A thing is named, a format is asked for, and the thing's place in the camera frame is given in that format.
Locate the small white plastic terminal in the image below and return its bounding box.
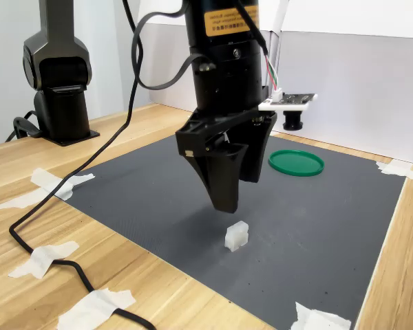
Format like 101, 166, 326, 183
224, 220, 250, 253

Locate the round green lid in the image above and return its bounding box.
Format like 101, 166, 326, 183
268, 149, 326, 178

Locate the dark grey mat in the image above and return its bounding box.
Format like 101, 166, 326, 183
64, 123, 407, 330

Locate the white tape piece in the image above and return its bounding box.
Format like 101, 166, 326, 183
56, 288, 137, 330
0, 167, 96, 212
288, 301, 352, 330
8, 240, 80, 279
374, 159, 413, 183

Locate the black flat gripper cable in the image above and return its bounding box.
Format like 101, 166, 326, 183
131, 9, 217, 91

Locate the small camera with circuit board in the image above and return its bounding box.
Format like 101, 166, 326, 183
257, 87, 319, 132

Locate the black arm base cable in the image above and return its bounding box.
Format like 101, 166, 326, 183
5, 109, 42, 144

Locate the black camera cable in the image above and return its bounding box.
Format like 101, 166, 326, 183
8, 0, 284, 330

